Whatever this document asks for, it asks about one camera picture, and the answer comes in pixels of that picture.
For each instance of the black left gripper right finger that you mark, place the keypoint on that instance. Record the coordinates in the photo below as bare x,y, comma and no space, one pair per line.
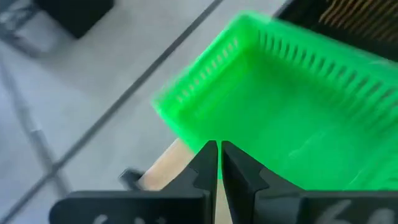
280,207

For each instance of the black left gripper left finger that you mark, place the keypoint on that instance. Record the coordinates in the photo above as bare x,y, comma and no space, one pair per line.
140,207

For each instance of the green slotted plastic basket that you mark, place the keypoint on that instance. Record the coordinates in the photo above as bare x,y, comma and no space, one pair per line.
264,118

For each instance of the black slotted plastic basket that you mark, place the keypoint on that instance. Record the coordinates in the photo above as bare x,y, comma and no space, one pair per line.
304,18

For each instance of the black block-shaped object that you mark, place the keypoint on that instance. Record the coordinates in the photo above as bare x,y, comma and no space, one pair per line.
74,15

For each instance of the wooden shelf with black frame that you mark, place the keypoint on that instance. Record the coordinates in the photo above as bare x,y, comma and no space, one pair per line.
164,168

